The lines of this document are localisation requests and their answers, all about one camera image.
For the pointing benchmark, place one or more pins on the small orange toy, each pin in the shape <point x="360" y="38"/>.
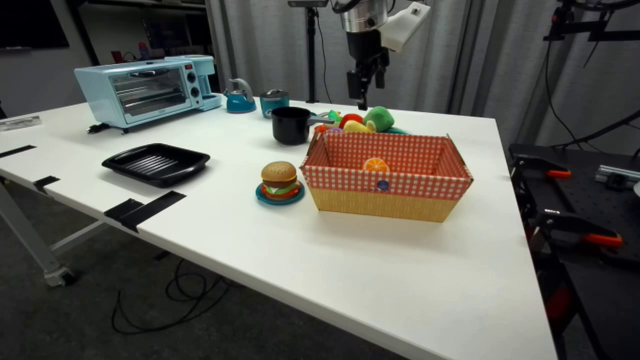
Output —
<point x="320" y="128"/>

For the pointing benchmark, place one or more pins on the red checkered basket box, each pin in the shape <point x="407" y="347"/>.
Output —
<point x="385" y="202"/>

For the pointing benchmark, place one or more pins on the small teal plate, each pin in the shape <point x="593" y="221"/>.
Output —
<point x="265" y="199"/>

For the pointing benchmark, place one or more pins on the toaster oven knob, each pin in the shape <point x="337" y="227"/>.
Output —
<point x="194" y="92"/>
<point x="191" y="77"/>

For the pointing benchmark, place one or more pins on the white label strip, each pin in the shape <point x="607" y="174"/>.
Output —
<point x="20" y="123"/>

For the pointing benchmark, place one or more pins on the dark wall screen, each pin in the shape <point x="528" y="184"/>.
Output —
<point x="30" y="22"/>

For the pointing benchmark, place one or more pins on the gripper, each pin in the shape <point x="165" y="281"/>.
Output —
<point x="364" y="47"/>

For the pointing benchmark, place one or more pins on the grey curtain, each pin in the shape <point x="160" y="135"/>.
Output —
<point x="465" y="60"/>

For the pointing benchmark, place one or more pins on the red tomato toy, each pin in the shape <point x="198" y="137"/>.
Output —
<point x="351" y="119"/>

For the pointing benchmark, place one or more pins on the orange slice toy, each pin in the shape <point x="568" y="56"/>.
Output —
<point x="376" y="165"/>

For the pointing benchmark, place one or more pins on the green pear plush toy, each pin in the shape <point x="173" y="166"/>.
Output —
<point x="380" y="119"/>

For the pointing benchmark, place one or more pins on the toaster oven door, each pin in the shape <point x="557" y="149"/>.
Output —
<point x="150" y="93"/>

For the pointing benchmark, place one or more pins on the toy burger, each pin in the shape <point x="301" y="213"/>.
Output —
<point x="279" y="180"/>

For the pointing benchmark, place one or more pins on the teal pot with lid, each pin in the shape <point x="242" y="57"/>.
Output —
<point x="274" y="101"/>

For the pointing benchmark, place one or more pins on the black tape strip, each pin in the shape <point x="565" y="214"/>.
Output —
<point x="46" y="182"/>
<point x="17" y="150"/>
<point x="142" y="209"/>

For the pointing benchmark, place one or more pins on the small green toy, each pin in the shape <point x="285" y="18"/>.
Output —
<point x="334" y="116"/>

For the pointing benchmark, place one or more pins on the teal toy kettle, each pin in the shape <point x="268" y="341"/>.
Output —
<point x="241" y="101"/>

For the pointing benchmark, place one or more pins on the yellow toy fruit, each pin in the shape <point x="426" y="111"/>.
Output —
<point x="355" y="127"/>

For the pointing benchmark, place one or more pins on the light blue toaster oven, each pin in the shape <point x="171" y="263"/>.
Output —
<point x="130" y="95"/>

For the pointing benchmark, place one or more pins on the black saucepan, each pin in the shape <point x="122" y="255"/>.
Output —
<point x="291" y="127"/>

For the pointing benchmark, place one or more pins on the black power plug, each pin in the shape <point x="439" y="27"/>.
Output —
<point x="98" y="128"/>

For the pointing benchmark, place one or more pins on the aluminium rail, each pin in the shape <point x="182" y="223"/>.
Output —
<point x="617" y="175"/>

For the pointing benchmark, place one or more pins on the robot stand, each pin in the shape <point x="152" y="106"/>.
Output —
<point x="600" y="280"/>

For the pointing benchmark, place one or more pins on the black grill tray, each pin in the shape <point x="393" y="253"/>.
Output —
<point x="156" y="165"/>

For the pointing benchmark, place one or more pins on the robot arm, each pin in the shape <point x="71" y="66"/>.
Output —
<point x="367" y="14"/>

